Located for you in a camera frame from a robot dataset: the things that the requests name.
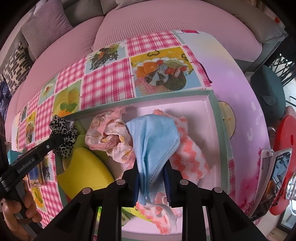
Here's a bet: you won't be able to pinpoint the black white patterned cushion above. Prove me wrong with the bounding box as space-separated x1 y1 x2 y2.
2 42 33 95

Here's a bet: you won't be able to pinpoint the red stool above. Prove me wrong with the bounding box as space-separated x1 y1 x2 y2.
269 115 295 215

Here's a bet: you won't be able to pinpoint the lime green cloth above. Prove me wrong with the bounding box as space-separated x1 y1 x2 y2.
73 120 109 165

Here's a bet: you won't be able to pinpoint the leopard print scrunchie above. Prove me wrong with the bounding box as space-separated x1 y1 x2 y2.
49 115 78 159

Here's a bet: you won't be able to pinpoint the pink white chevron towel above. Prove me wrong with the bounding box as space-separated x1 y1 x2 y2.
135 109 210 235

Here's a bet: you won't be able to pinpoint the green tissue pack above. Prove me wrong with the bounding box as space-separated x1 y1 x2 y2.
96 206 147 226

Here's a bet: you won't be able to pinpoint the yellow green sponge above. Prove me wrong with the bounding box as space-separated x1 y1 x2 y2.
57 147 114 199

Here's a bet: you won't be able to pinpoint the purple grey cushion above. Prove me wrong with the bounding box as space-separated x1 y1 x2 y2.
21 0 73 59

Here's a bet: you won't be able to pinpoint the light blue face mask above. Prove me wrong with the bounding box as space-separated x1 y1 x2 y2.
126 114 180 205

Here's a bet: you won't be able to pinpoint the teal round stool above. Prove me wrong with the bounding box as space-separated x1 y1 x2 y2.
250 65 285 126

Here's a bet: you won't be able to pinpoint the pink patterned cloth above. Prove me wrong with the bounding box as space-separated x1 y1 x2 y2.
85 108 135 166

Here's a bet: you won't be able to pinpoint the teal plastic toy box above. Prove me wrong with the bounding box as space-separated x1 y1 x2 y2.
7 150 22 164

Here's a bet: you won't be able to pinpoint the grey sofa pink cover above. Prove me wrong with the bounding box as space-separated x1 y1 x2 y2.
1 1 288 141

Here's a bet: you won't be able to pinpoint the white tray teal rim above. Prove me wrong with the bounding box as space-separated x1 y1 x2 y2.
66 89 233 240

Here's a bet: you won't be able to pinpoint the person's left hand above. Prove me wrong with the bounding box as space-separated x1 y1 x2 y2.
1 180 43 241

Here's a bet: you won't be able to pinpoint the blue crumpled clothes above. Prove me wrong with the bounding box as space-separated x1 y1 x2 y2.
0 81 12 120

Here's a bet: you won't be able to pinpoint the pink checkered tablecloth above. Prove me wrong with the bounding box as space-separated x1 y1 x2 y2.
12 30 269 215

